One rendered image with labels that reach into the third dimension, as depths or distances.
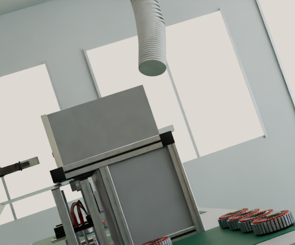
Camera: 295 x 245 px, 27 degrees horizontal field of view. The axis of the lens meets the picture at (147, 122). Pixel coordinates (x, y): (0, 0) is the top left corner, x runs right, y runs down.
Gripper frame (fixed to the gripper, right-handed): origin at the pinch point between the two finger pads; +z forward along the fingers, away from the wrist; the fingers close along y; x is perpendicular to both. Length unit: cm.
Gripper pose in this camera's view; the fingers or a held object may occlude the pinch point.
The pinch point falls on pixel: (29, 163)
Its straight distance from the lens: 235.7
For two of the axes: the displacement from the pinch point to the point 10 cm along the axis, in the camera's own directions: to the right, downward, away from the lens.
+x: -3.2, -9.4, 0.8
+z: 9.4, -3.1, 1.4
